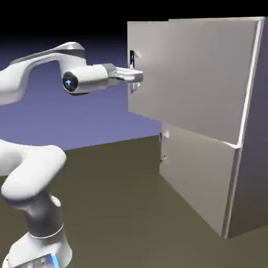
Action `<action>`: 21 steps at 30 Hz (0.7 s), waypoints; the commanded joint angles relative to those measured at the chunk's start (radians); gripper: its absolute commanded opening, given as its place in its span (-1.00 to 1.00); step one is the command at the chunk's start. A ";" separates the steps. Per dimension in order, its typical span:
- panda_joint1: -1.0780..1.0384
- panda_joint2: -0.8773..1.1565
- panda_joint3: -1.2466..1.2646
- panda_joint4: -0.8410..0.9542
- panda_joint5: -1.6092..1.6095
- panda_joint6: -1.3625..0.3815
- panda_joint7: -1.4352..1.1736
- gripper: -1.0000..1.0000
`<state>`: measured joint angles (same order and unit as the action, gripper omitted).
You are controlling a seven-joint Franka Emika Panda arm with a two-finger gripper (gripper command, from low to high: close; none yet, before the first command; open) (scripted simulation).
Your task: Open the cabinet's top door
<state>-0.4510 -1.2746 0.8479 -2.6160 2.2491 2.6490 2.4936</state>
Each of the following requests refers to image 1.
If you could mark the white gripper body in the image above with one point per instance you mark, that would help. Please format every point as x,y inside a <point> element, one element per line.
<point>127,74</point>

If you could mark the small grey cabinet door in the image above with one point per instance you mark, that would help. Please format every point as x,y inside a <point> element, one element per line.
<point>196,173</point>

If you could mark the large grey cabinet door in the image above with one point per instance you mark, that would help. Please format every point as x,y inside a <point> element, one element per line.
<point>188,79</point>

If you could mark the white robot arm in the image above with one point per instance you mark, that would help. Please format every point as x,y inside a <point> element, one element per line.
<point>31,167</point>

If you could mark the grey painted cabinet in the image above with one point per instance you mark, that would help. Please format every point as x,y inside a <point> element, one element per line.
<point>254,146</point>

